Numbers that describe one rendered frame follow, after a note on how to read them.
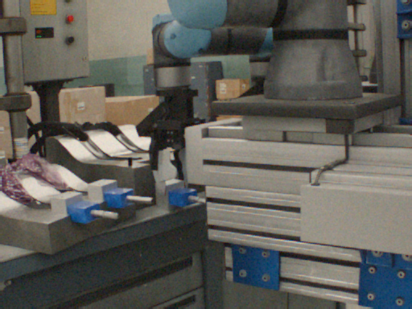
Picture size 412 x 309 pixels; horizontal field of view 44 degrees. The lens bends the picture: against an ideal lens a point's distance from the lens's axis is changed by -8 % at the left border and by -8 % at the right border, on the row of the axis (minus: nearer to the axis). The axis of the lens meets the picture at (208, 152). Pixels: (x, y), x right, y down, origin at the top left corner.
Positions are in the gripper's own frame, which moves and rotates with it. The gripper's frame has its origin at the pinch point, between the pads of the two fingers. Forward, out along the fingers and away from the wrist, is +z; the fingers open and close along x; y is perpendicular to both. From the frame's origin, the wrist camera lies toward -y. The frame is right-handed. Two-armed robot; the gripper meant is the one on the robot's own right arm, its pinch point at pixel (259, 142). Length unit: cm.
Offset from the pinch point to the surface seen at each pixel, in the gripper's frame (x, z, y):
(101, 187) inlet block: -74, -3, 15
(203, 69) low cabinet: 494, -15, -429
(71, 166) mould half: -59, -2, -14
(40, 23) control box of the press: -26, -44, -74
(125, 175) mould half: -61, -2, 8
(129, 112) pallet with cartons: 265, 24, -345
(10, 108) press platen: -48, -15, -62
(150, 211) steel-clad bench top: -60, 5, 14
